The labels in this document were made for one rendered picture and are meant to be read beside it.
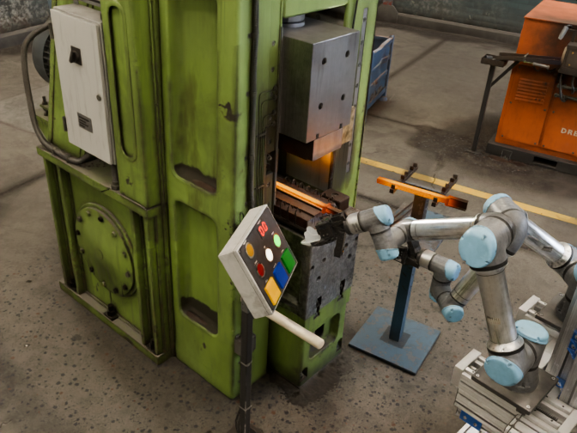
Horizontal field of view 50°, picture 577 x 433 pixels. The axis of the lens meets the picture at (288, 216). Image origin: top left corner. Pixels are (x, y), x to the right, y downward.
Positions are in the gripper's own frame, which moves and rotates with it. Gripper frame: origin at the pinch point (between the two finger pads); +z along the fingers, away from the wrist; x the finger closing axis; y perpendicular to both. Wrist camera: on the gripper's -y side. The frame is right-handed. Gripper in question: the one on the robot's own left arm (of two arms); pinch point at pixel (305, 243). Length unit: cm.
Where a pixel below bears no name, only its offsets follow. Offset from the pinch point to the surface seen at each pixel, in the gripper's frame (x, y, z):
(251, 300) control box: 27.1, -2.6, 15.3
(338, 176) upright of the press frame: -78, -8, 7
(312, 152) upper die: -35.3, 21.7, -4.1
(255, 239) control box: 12.9, 13.2, 10.3
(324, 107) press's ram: -40, 36, -15
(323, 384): -37, -99, 48
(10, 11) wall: -476, 190, 468
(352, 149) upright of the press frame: -88, 0, -1
